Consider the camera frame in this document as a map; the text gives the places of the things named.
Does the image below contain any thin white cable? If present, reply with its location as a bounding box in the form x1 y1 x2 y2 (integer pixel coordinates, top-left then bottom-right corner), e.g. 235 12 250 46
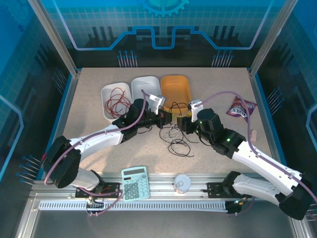
168 125 183 143
163 123 184 144

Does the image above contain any thin black cable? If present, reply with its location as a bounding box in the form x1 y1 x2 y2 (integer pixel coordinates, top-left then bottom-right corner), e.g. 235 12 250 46
169 101 189 117

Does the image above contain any thin red cable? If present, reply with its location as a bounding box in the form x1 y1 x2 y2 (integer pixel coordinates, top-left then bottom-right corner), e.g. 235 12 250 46
108 88 131 117
106 86 132 119

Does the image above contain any wire bundle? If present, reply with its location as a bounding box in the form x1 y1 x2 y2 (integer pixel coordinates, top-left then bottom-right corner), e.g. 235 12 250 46
158 123 195 157

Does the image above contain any white plastic bin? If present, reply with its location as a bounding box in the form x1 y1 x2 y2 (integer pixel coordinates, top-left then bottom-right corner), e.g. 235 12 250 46
130 76 161 110
101 82 133 122

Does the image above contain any orange plastic bin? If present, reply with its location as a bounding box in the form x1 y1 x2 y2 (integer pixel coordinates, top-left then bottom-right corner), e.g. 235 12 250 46
160 75 192 117

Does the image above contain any purple candy bag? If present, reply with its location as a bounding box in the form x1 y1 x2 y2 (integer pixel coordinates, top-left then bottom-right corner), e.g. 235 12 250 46
226 96 258 119

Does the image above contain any white tin can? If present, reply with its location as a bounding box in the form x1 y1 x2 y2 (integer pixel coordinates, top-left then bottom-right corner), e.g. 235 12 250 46
173 174 192 195

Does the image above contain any light blue calculator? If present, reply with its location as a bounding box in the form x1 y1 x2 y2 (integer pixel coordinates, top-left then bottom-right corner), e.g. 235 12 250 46
120 165 151 202

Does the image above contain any black electronics board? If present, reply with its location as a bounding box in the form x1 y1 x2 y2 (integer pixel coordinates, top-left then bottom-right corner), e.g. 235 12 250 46
85 197 105 218
226 199 243 217

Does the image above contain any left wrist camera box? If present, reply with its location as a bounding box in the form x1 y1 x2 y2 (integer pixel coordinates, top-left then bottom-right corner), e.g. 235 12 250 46
148 94 166 115

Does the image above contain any aluminium side rail blue edge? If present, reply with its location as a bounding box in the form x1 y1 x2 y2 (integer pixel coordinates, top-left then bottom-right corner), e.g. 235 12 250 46
41 70 81 180
247 69 285 180

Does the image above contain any aluminium table rail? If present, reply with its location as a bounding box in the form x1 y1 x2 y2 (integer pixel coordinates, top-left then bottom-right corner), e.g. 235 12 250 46
29 172 298 201

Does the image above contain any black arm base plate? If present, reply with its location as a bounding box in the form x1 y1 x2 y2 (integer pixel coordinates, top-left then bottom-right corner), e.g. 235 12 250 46
207 182 251 199
75 182 122 199

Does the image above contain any white slotted cable duct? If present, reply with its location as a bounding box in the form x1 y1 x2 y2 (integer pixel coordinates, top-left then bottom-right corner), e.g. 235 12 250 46
39 200 228 212

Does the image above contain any aluminium frame post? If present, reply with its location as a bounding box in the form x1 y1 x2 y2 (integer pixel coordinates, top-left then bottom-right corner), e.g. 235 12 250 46
27 0 81 76
249 0 292 76

